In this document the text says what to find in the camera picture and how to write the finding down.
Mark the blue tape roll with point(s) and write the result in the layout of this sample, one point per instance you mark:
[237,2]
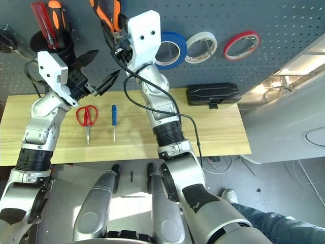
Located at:
[181,45]

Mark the white person shoe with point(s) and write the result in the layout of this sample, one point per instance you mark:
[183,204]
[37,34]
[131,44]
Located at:
[229,195]

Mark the white tape roll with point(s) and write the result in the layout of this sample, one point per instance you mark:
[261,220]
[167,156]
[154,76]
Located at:
[203,34]

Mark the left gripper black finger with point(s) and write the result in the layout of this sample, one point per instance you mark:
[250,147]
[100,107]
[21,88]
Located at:
[87,58]
[108,81]

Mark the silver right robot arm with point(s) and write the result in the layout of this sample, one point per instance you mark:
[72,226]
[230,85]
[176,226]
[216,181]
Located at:
[157,101]

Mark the white desk with oval cutout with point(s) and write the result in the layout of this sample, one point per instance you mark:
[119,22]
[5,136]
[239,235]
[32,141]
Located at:
[279,127]

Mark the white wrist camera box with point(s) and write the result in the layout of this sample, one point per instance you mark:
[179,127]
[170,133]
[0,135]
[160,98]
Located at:
[144,45]
[50,68]

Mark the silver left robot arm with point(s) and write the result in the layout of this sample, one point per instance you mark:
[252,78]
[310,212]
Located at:
[43,114]

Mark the silver right robot leg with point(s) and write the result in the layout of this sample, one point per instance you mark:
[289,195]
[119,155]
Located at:
[157,203]

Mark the orange black needle-nose pliers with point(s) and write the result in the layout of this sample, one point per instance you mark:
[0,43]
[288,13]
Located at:
[100,11]

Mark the grey floor strip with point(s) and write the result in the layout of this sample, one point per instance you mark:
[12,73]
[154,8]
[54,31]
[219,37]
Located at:
[132,196]

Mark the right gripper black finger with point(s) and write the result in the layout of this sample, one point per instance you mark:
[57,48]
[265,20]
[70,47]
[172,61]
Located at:
[108,36]
[123,23]

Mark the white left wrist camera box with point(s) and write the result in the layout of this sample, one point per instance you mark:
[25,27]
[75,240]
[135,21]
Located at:
[50,68]

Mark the silver robot leg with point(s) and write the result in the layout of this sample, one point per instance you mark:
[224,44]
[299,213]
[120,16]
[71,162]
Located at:
[157,203]
[94,203]

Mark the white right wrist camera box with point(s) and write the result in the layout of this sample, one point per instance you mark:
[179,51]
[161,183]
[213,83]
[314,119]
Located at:
[144,45]

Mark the black floor tape strip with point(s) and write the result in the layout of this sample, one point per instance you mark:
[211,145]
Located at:
[132,177]

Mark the robot torso black grey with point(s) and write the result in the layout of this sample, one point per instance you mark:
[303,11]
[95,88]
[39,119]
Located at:
[127,235]

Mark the black plastic tool case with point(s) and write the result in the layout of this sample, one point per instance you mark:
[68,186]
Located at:
[213,92]

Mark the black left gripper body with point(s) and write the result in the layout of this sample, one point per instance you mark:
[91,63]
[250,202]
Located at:
[77,85]

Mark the grey metal pegboard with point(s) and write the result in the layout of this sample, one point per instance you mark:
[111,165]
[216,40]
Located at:
[203,73]

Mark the metal tape hook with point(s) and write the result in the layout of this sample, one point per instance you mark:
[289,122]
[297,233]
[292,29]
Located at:
[171,50]
[209,45]
[252,44]

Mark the red tape roll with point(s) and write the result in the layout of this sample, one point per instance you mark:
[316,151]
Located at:
[243,32]

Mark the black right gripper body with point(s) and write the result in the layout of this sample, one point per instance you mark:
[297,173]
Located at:
[123,49]

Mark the black tape roll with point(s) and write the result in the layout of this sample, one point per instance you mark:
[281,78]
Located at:
[7,40]

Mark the black tool cup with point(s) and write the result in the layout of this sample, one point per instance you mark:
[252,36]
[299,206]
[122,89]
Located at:
[66,48]

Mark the silver left robot leg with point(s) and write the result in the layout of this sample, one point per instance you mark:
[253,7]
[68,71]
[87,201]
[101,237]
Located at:
[94,203]

